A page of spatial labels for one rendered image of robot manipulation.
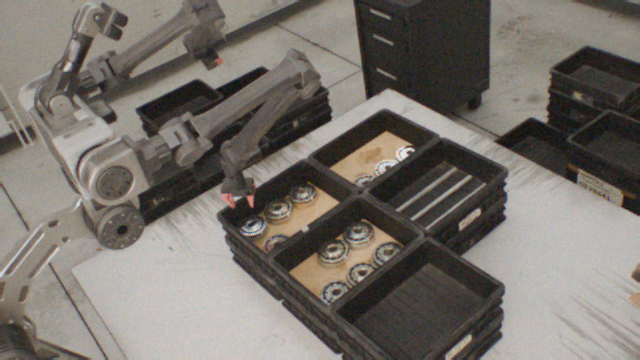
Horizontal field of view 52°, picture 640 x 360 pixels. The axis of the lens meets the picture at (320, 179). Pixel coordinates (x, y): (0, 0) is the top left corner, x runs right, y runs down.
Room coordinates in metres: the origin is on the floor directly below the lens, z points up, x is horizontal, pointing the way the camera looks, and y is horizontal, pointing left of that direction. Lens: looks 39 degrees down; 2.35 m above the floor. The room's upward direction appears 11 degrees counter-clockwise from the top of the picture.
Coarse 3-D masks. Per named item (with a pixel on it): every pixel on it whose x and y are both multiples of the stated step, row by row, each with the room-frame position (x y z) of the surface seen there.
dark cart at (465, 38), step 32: (384, 0) 3.13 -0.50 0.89; (416, 0) 3.11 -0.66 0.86; (448, 0) 3.11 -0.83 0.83; (480, 0) 3.24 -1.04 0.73; (384, 32) 3.18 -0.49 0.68; (416, 32) 3.00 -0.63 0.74; (448, 32) 3.11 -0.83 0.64; (480, 32) 3.24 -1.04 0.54; (384, 64) 3.21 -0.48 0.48; (416, 64) 2.99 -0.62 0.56; (448, 64) 3.11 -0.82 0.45; (480, 64) 3.24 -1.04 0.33; (416, 96) 2.98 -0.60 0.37; (448, 96) 3.10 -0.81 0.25; (480, 96) 3.29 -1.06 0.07
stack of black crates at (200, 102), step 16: (192, 80) 3.24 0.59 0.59; (160, 96) 3.14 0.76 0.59; (176, 96) 3.17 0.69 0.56; (192, 96) 3.22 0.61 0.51; (208, 96) 3.17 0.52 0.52; (144, 112) 3.08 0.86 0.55; (160, 112) 3.12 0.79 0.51; (176, 112) 3.12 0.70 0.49; (192, 112) 2.91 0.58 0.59; (144, 128) 3.03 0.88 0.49; (160, 128) 2.82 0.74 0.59; (192, 128) 2.90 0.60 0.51; (224, 128) 2.98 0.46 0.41
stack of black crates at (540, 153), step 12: (528, 120) 2.57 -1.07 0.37; (540, 120) 2.55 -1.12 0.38; (516, 132) 2.53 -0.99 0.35; (528, 132) 2.57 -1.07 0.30; (540, 132) 2.53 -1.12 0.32; (552, 132) 2.47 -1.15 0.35; (564, 132) 2.42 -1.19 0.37; (504, 144) 2.48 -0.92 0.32; (516, 144) 2.53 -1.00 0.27; (528, 144) 2.51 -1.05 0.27; (540, 144) 2.49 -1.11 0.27; (552, 144) 2.46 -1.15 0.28; (564, 144) 2.41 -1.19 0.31; (528, 156) 2.42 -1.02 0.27; (540, 156) 2.40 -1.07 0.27; (552, 156) 2.39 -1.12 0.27; (564, 156) 2.37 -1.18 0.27; (552, 168) 2.30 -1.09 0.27; (564, 168) 2.29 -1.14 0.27
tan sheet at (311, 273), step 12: (384, 240) 1.50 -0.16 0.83; (360, 252) 1.47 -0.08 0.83; (372, 252) 1.46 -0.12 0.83; (300, 264) 1.47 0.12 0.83; (312, 264) 1.46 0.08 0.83; (348, 264) 1.43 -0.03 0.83; (300, 276) 1.42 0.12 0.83; (312, 276) 1.41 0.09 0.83; (324, 276) 1.40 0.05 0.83; (336, 276) 1.39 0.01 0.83; (312, 288) 1.36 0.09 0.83
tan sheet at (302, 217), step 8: (312, 184) 1.86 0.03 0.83; (320, 192) 1.80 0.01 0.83; (288, 200) 1.79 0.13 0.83; (320, 200) 1.76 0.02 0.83; (328, 200) 1.75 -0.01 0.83; (336, 200) 1.74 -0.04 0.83; (296, 208) 1.74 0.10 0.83; (304, 208) 1.73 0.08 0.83; (312, 208) 1.73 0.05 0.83; (320, 208) 1.72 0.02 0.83; (328, 208) 1.71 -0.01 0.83; (296, 216) 1.70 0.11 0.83; (304, 216) 1.69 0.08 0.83; (312, 216) 1.68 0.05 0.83; (280, 224) 1.68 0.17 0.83; (288, 224) 1.67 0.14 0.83; (296, 224) 1.66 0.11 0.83; (304, 224) 1.65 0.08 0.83; (272, 232) 1.64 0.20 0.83; (280, 232) 1.64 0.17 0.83; (288, 232) 1.63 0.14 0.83; (264, 240) 1.61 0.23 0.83
